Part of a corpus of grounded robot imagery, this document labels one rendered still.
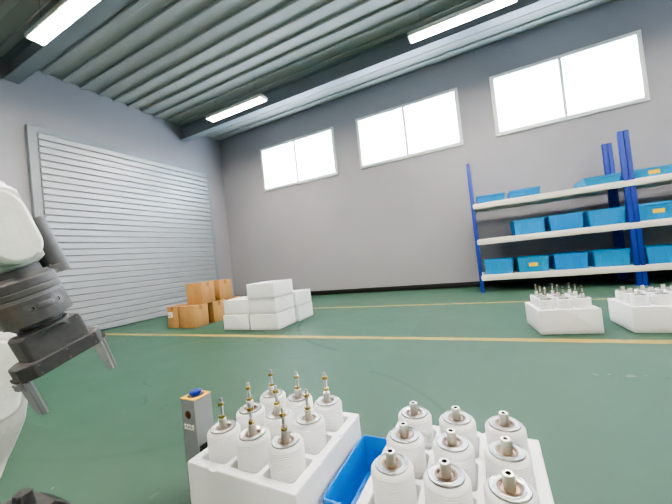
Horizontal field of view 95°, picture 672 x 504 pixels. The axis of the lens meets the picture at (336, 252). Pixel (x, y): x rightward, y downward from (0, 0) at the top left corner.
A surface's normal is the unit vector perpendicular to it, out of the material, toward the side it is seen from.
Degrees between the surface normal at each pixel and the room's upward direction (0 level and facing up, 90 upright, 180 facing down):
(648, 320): 90
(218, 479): 90
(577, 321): 90
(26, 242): 88
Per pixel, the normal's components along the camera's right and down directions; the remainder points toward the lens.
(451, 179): -0.43, 0.03
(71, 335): 0.89, -0.14
